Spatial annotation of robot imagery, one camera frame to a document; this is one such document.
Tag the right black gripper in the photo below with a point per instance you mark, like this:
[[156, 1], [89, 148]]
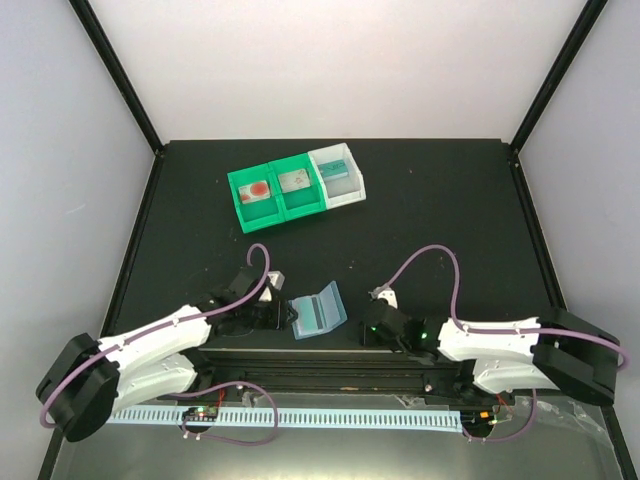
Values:
[[368, 337]]

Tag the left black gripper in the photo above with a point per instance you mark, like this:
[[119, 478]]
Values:
[[278, 318]]

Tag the blue card holder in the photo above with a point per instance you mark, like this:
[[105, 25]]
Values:
[[318, 314]]

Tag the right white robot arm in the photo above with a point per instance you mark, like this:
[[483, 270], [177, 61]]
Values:
[[553, 351]]

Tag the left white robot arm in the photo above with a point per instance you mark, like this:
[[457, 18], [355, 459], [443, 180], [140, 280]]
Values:
[[92, 379]]

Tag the teal VIP card stack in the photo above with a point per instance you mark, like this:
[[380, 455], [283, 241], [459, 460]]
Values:
[[333, 170]]

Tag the left green bin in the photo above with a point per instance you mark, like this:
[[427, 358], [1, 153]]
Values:
[[258, 215]]

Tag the green bin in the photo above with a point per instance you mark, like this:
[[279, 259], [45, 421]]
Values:
[[258, 215], [301, 203]]

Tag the middle green bin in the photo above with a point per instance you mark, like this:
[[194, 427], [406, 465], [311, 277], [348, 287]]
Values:
[[301, 203]]

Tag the right controller board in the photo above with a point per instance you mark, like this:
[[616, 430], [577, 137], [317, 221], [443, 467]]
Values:
[[484, 417]]

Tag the controller board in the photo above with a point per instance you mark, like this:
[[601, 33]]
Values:
[[484, 417], [201, 414]]

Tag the left controller board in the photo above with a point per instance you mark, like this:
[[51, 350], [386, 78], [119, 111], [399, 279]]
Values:
[[201, 414]]

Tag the white translucent bin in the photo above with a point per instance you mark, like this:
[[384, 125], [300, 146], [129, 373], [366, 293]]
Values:
[[343, 191]]

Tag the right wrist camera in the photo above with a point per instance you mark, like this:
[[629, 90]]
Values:
[[386, 294]]

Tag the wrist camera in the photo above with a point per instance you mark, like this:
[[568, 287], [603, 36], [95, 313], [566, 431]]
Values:
[[273, 284], [386, 294]]

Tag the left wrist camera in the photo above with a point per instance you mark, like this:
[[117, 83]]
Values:
[[273, 284]]

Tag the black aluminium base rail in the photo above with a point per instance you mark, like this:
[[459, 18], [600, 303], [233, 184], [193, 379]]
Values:
[[374, 372]]

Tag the light blue slotted cable duct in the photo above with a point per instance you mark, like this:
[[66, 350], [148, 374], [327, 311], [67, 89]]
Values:
[[241, 417]]

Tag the left black frame post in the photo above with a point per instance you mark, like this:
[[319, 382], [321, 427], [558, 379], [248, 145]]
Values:
[[102, 45]]

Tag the black frame post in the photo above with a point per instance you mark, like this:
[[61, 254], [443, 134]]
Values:
[[572, 45], [102, 45]]

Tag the right black frame post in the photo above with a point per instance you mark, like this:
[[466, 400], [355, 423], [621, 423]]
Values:
[[572, 45]]

